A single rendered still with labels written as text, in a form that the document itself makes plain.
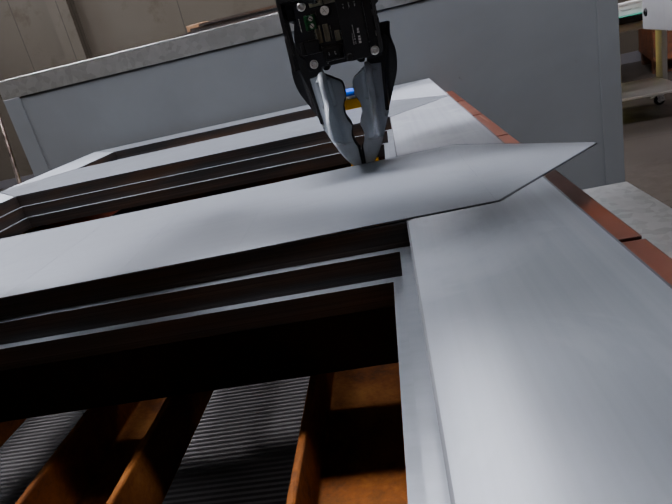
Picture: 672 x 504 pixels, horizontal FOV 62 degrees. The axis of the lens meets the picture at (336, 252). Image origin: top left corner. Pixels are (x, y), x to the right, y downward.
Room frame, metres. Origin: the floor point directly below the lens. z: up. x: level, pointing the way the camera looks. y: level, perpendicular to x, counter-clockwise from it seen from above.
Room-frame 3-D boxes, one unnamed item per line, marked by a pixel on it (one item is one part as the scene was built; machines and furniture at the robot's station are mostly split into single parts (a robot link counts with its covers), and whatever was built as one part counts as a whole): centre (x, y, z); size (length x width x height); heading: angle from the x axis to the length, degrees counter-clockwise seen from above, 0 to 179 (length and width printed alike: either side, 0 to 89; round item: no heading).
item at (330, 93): (0.49, -0.03, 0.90); 0.06 x 0.03 x 0.09; 171
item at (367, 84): (0.48, -0.06, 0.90); 0.06 x 0.03 x 0.09; 171
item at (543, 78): (1.25, 0.00, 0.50); 1.30 x 0.04 x 1.01; 81
